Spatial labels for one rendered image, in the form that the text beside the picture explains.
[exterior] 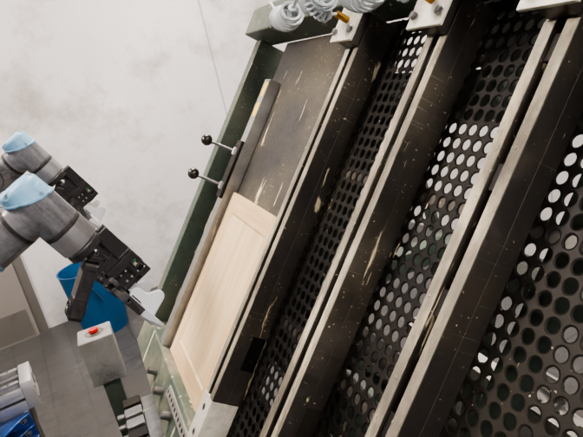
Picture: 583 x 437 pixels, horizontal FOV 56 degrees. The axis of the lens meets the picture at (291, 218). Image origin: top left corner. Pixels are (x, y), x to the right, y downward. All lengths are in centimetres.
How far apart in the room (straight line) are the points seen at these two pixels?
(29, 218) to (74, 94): 365
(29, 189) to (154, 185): 380
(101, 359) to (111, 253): 110
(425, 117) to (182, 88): 393
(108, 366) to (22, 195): 123
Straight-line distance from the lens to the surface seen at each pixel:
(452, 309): 76
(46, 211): 101
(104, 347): 211
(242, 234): 162
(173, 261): 210
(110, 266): 107
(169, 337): 193
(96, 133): 466
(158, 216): 483
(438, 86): 101
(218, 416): 138
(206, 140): 185
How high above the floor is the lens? 177
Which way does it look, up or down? 18 degrees down
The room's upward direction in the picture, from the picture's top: 13 degrees counter-clockwise
